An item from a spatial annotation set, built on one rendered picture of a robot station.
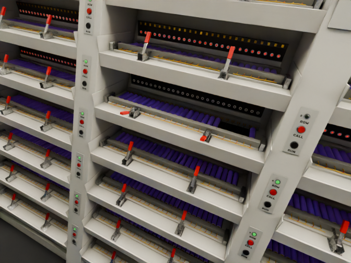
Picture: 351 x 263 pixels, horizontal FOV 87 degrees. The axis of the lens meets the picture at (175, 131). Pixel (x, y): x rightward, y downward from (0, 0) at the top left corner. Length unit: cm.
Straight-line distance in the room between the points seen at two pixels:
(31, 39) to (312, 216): 118
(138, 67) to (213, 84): 25
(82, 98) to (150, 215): 52
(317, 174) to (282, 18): 41
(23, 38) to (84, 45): 31
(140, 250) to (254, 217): 52
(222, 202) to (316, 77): 44
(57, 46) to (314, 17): 80
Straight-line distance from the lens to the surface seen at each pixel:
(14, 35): 107
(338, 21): 58
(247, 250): 74
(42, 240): 147
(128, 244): 98
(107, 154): 80
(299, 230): 74
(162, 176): 70
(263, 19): 58
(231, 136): 61
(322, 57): 57
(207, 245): 80
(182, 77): 58
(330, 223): 78
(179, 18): 83
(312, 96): 56
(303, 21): 58
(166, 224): 81
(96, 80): 74
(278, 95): 55
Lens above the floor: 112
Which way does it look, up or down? 17 degrees down
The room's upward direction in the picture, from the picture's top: 13 degrees clockwise
